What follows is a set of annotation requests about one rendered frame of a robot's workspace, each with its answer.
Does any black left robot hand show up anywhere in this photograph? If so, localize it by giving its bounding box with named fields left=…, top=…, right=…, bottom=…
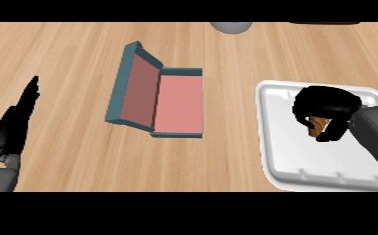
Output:
left=0, top=75, right=41, bottom=156

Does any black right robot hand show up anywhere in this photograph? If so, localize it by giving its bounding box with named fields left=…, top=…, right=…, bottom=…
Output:
left=291, top=85, right=365, bottom=143

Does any brown croissant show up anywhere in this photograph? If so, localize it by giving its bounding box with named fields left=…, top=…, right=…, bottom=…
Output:
left=306, top=115, right=332, bottom=138

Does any white tray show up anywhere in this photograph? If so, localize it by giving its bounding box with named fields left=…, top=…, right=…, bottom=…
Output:
left=254, top=79, right=378, bottom=192

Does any teal and pink open box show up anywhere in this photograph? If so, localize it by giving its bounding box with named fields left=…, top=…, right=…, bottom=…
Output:
left=103, top=40, right=205, bottom=139

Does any grey round object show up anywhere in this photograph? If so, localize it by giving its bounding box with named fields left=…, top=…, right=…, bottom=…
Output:
left=210, top=22, right=254, bottom=35

